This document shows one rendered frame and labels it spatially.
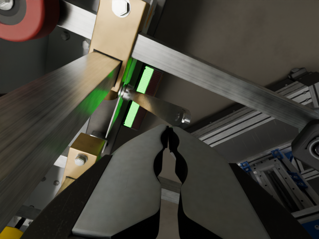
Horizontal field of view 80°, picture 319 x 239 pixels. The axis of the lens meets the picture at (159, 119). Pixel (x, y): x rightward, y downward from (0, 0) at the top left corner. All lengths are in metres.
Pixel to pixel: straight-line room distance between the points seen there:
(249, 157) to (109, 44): 1.12
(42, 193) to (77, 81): 0.78
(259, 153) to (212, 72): 1.03
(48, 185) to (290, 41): 1.33
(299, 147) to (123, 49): 0.23
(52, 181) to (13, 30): 0.66
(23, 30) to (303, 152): 0.32
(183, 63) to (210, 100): 0.99
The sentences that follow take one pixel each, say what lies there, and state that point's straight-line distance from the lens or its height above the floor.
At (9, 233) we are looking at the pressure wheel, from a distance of 0.58.
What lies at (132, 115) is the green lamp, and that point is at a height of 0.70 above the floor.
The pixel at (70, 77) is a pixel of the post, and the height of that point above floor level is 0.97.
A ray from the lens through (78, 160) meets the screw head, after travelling 0.36.
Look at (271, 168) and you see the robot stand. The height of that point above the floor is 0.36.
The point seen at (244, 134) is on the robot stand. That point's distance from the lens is 1.16.
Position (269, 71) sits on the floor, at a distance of 1.29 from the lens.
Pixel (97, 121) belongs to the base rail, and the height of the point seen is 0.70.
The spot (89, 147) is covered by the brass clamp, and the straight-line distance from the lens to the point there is 0.37.
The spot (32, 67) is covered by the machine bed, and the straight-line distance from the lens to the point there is 0.55.
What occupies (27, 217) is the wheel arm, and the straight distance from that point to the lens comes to 0.62.
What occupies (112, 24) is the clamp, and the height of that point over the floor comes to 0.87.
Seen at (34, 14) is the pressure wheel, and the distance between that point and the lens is 0.25.
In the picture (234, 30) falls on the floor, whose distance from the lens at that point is 1.17.
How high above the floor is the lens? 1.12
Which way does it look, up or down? 61 degrees down
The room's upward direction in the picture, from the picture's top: 175 degrees counter-clockwise
